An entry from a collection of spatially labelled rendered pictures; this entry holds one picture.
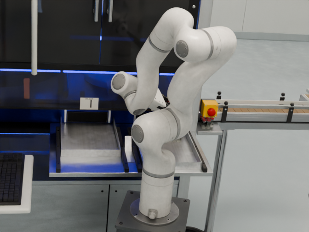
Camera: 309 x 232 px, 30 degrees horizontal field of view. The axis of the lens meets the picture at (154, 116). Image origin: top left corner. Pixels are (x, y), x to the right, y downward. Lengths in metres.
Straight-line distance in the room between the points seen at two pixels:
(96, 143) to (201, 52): 1.04
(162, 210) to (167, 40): 0.65
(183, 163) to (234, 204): 1.55
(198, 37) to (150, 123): 0.38
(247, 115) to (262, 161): 1.61
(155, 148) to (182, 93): 0.23
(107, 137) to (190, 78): 0.94
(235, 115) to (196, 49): 1.30
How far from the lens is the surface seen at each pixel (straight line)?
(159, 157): 2.03
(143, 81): 2.03
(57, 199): 2.96
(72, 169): 2.44
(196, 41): 1.74
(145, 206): 2.17
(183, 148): 2.68
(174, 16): 1.88
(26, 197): 2.40
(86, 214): 3.02
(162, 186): 2.11
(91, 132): 2.75
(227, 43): 1.82
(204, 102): 2.81
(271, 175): 4.43
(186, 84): 1.87
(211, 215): 3.32
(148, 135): 1.96
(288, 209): 4.06
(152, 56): 1.98
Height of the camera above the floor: 2.10
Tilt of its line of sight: 24 degrees down
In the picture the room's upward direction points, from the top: 5 degrees clockwise
